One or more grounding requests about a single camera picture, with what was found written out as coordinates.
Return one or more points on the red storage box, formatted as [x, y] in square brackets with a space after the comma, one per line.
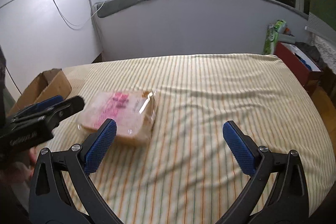
[305, 70]

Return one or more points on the green plastic bag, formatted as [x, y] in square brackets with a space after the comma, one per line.
[272, 34]

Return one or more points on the bread loaf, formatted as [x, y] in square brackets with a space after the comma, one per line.
[133, 111]

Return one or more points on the lace covered side table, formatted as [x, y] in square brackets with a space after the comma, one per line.
[322, 36]

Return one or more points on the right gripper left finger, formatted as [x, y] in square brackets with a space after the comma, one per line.
[61, 189]

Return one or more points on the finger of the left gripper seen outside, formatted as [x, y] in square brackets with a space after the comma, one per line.
[55, 107]

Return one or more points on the cardboard box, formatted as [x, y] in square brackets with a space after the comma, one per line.
[46, 85]

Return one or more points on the striped bed sheet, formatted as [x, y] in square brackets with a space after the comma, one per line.
[187, 173]

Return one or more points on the left hand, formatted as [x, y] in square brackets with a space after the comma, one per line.
[21, 167]

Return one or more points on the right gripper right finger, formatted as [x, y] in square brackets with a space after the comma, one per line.
[276, 191]

